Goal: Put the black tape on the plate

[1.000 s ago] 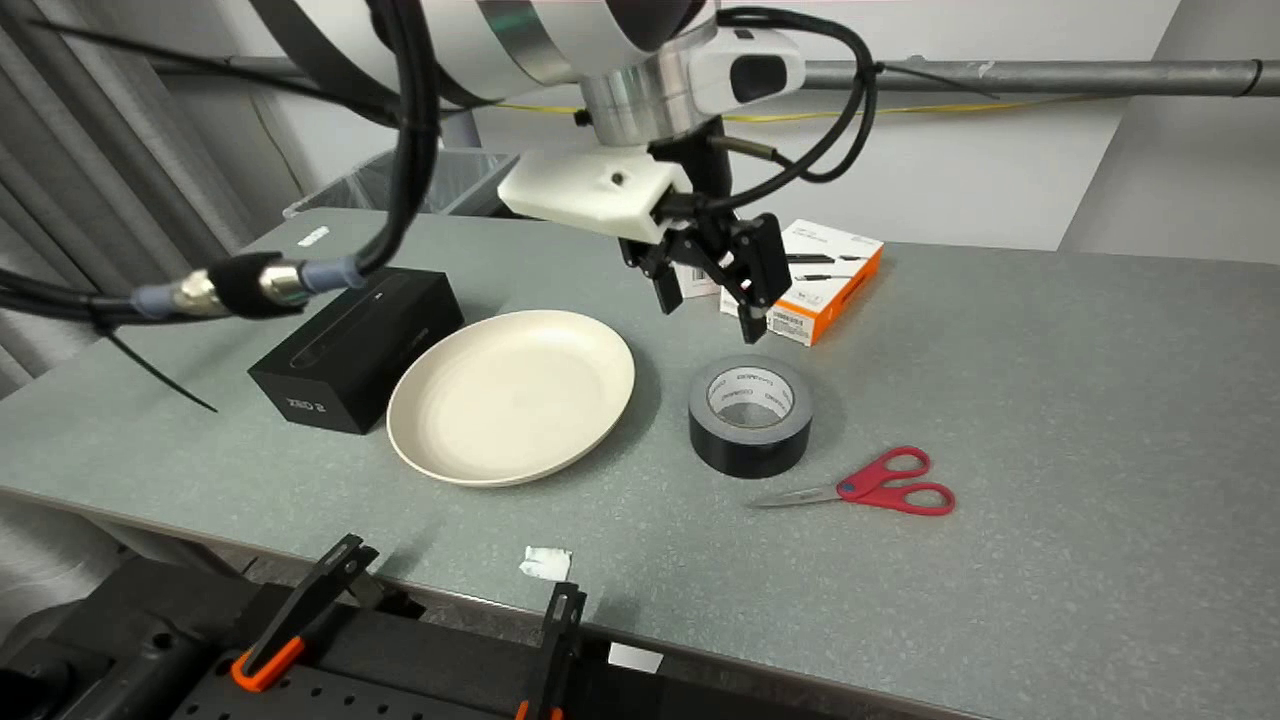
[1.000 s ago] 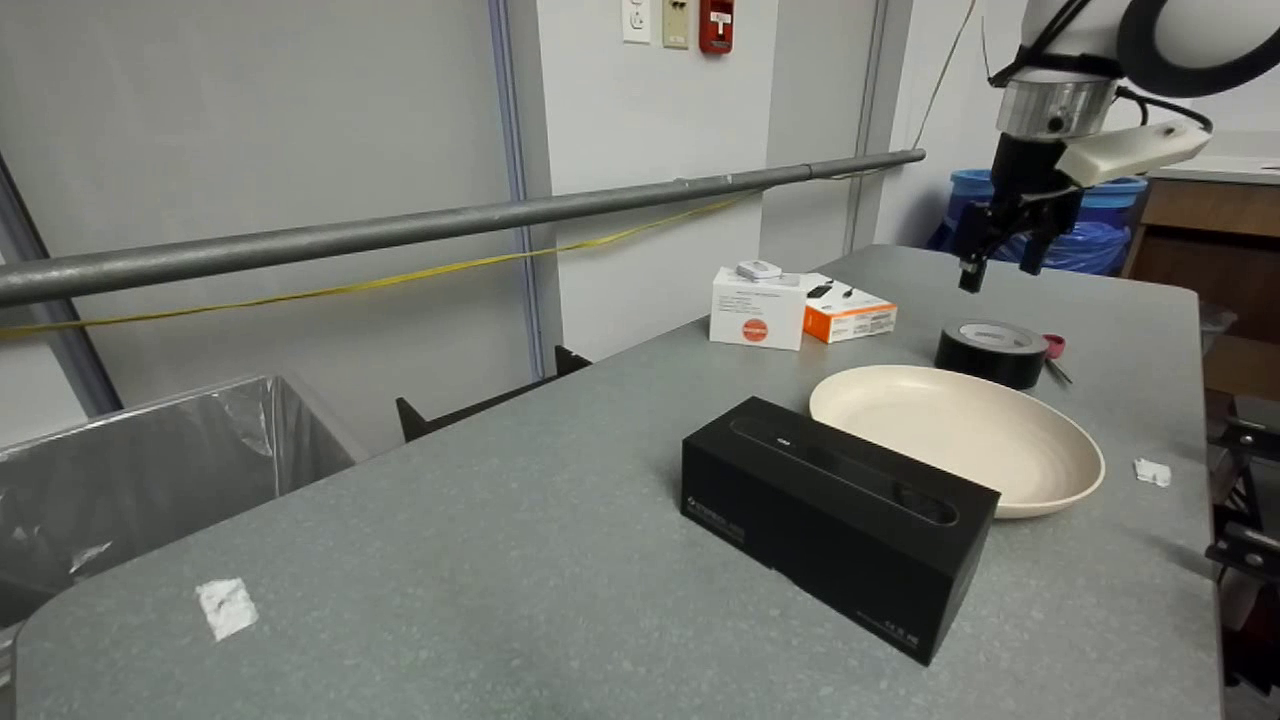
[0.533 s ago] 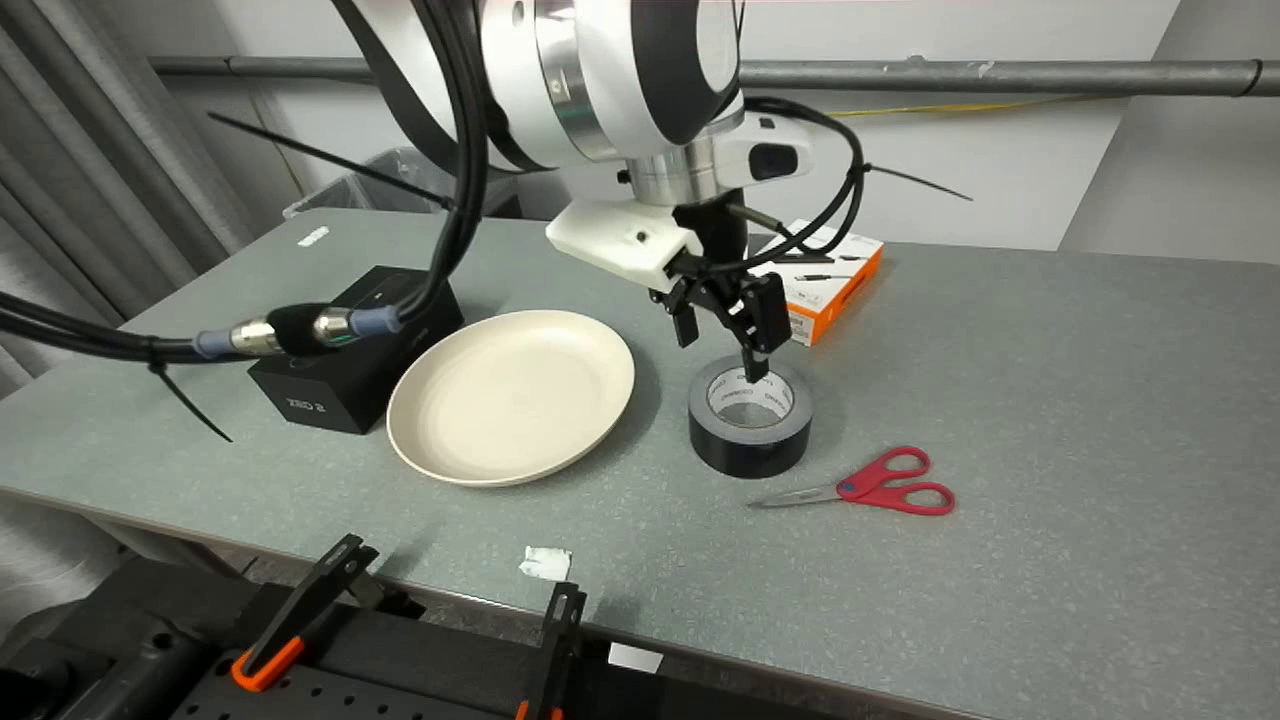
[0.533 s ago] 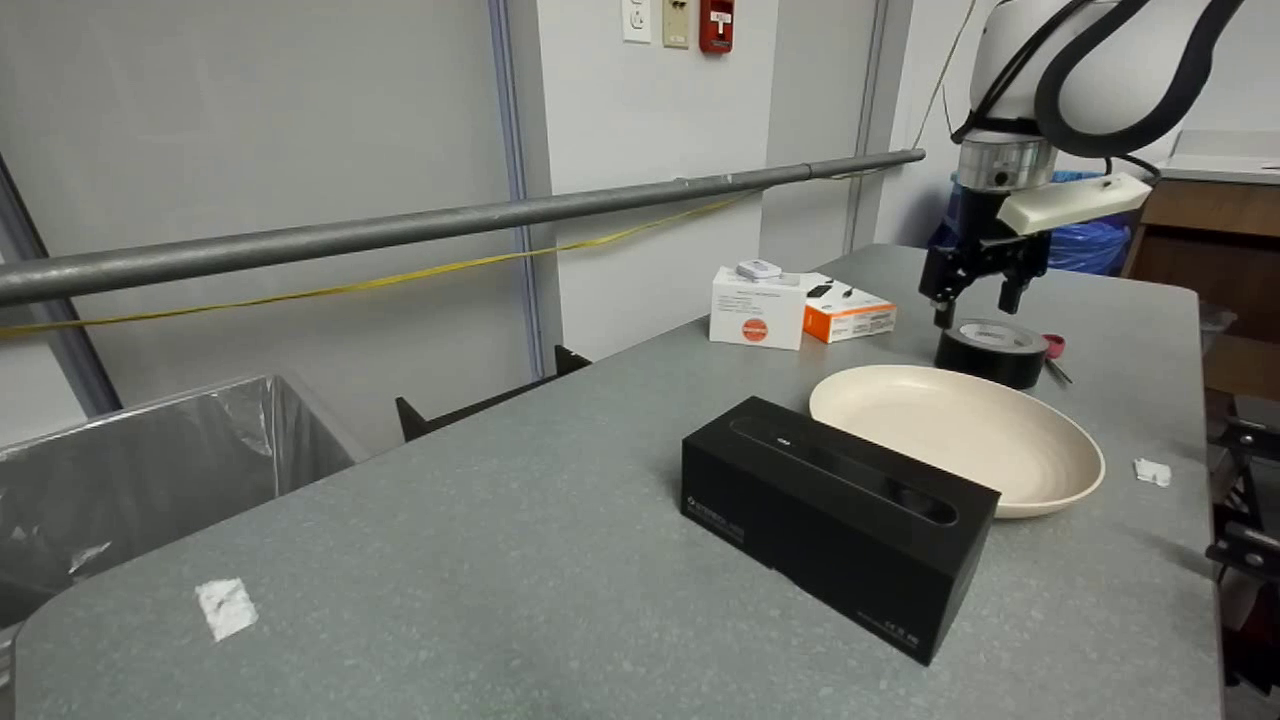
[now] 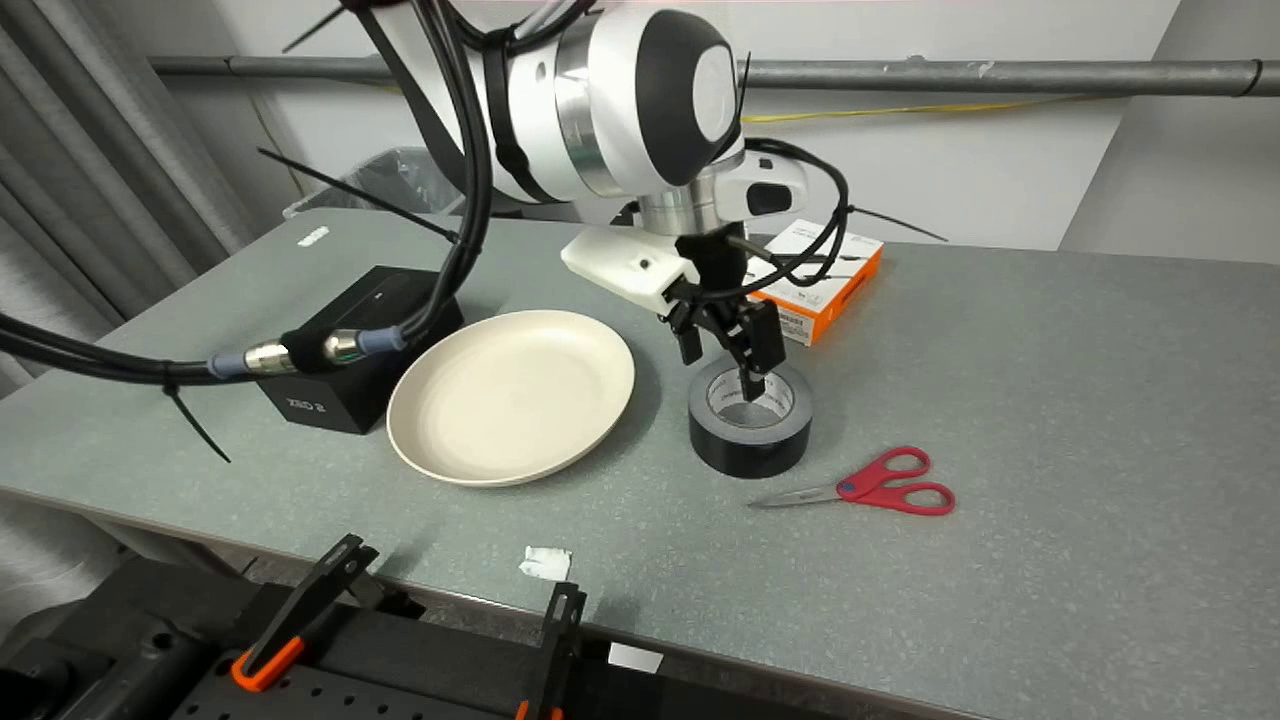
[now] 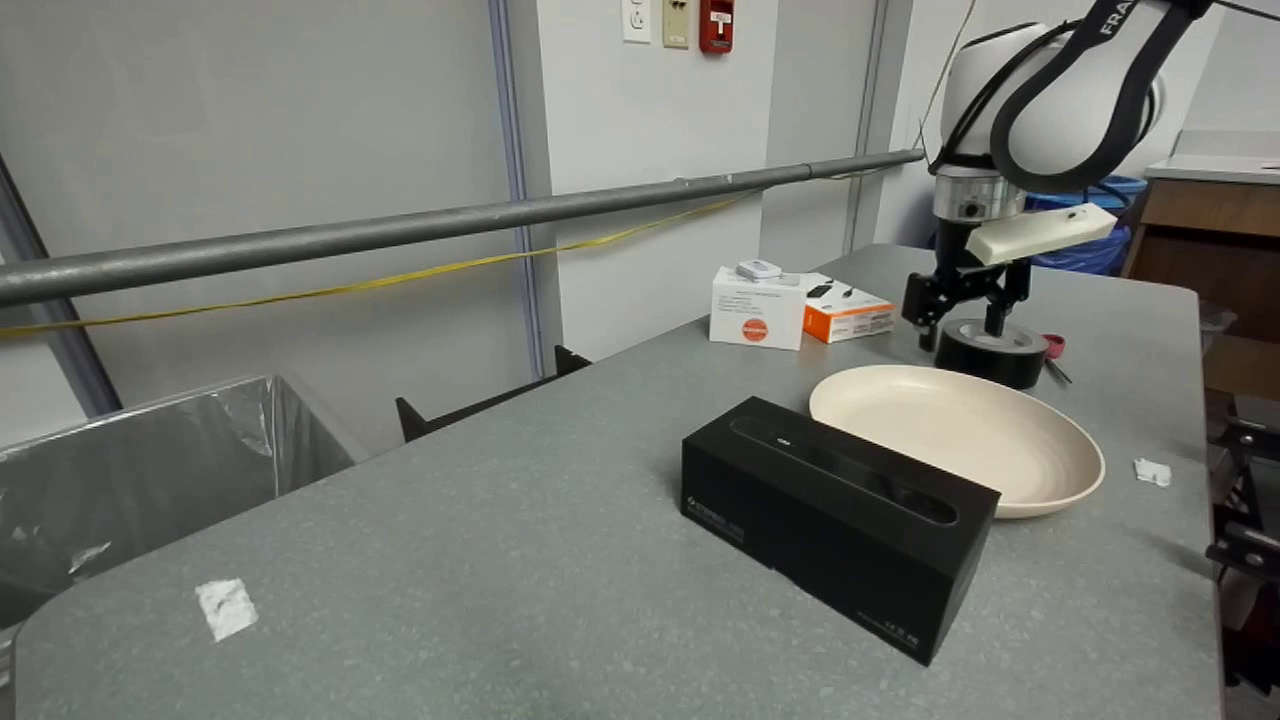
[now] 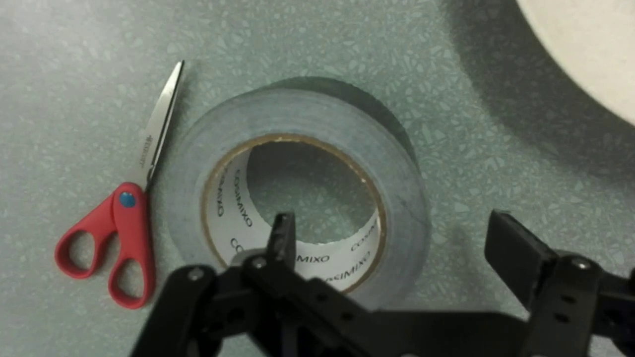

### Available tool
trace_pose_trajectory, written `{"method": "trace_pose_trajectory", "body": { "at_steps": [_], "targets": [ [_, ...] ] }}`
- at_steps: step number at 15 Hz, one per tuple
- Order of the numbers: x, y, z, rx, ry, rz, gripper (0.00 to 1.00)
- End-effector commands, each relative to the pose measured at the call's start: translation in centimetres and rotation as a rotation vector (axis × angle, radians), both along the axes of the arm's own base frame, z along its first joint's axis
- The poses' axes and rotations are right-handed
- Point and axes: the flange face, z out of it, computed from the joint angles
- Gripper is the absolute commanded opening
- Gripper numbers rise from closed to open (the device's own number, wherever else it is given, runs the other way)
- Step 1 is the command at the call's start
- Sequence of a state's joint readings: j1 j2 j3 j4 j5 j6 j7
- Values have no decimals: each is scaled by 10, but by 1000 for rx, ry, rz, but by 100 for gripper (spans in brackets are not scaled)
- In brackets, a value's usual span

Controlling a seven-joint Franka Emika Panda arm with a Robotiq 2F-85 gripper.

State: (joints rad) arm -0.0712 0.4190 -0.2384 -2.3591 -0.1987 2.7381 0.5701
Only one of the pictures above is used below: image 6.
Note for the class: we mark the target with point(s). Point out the orange and white box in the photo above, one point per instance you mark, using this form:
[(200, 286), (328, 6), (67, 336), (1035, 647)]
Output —
[(854, 318)]

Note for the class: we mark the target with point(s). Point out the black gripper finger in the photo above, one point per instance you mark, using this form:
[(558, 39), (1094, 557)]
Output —
[(1000, 312), (922, 305)]

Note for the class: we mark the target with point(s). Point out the blue bin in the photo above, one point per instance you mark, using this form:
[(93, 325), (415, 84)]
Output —
[(1115, 255)]

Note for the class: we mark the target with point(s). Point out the beige wall plate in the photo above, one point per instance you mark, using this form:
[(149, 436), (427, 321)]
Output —
[(679, 21)]

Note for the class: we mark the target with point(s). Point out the grey vertical wall post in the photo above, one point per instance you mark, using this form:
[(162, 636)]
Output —
[(527, 161)]

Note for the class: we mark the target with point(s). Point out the white wall switch plate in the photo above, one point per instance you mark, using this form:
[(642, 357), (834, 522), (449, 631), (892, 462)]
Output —
[(637, 17)]

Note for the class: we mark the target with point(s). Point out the grey metal rail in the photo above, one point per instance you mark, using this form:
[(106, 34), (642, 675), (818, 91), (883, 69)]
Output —
[(402, 231)]

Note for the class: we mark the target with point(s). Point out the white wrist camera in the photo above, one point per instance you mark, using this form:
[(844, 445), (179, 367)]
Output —
[(1041, 235)]

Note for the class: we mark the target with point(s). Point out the crumpled white tape patch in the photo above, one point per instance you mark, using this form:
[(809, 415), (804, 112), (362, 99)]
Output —
[(1154, 473)]

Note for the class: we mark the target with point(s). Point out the black tape roll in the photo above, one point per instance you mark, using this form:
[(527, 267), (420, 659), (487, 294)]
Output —
[(989, 362)]

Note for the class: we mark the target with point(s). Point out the cream round plate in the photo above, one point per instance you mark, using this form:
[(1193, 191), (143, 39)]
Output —
[(952, 433)]

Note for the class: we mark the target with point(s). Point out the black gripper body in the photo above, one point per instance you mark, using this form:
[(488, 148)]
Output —
[(960, 267)]

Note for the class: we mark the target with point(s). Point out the black rectangular box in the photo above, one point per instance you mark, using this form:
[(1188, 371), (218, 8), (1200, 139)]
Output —
[(824, 527)]

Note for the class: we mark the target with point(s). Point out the white cardboard box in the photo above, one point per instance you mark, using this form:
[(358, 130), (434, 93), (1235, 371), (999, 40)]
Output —
[(754, 312)]

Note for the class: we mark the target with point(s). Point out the grey wall corner trim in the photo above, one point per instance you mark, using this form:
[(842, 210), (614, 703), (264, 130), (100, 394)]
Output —
[(883, 123)]

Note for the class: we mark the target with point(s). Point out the grey bin with liner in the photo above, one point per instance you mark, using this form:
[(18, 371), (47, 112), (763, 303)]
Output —
[(145, 483)]

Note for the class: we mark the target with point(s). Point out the red fire alarm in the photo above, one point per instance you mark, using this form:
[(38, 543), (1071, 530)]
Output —
[(716, 24)]

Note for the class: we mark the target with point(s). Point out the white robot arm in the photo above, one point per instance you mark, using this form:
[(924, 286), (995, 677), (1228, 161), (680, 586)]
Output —
[(1082, 112)]

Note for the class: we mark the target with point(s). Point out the grey diagonal frame strut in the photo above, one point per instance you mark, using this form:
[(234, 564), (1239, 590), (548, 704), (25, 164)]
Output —
[(62, 305)]

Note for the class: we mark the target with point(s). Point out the wooden desk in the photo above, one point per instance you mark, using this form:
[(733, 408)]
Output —
[(1207, 227)]

